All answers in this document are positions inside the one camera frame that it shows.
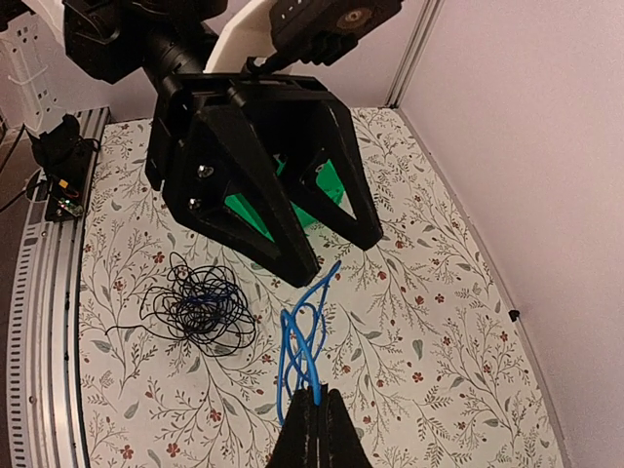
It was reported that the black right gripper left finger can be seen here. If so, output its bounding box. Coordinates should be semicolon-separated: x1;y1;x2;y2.
272;389;317;468

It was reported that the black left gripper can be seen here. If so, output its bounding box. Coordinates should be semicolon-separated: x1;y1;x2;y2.
145;74;381;287

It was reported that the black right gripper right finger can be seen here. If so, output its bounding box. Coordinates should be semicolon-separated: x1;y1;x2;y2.
316;389;367;467

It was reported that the light blue cable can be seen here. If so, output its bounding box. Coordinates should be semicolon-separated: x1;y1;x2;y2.
276;260;342;423

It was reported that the black cable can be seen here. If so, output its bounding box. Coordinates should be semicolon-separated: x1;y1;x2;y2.
104;251;258;356

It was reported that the dark blue cable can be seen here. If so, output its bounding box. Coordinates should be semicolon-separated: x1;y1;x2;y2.
175;287;230;332

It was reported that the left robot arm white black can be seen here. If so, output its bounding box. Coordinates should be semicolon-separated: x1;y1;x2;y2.
1;1;402;287

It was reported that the green bin right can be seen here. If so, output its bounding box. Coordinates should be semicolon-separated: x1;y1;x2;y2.
223;155;348;244

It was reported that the floral table mat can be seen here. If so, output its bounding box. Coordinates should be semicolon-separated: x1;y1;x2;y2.
79;108;563;467

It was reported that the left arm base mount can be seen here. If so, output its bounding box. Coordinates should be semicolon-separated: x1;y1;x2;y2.
28;114;100;222

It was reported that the small black wall clip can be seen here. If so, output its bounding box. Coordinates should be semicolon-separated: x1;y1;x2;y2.
508;310;520;323

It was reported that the left aluminium corner post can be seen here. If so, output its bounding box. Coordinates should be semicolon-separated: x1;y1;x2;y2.
385;0;444;109

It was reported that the front aluminium rail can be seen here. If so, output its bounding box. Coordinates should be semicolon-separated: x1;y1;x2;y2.
0;106;111;468

